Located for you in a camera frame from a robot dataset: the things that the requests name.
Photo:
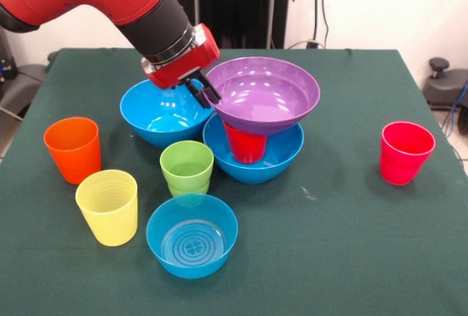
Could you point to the large blue plastic bowl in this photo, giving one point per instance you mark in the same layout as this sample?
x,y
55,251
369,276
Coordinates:
x,y
153,115
285,147

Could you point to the green plastic cup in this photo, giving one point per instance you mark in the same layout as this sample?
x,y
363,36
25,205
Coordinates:
x,y
186,166
183,193

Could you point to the dark grey machine foot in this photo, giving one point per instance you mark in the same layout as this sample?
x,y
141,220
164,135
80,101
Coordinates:
x,y
22,85
446,85

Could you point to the purple plastic bowl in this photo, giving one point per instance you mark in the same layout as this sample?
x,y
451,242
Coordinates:
x,y
263,93

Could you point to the orange plastic cup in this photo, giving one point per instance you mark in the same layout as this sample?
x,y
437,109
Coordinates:
x,y
73,155

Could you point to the red plastic cup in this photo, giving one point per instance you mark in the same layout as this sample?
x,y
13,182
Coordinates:
x,y
248,147

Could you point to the yellow plastic cup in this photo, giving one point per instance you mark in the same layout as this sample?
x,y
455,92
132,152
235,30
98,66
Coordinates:
x,y
109,217

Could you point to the pink plastic cup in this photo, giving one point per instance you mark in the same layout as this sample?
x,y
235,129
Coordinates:
x,y
404,155

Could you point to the dark green tablecloth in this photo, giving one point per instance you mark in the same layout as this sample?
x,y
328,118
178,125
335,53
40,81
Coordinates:
x,y
329,275

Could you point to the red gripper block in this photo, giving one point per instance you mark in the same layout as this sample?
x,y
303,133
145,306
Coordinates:
x,y
183,69

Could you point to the small patterned blue bowl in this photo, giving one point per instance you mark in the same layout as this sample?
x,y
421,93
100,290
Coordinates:
x,y
192,268

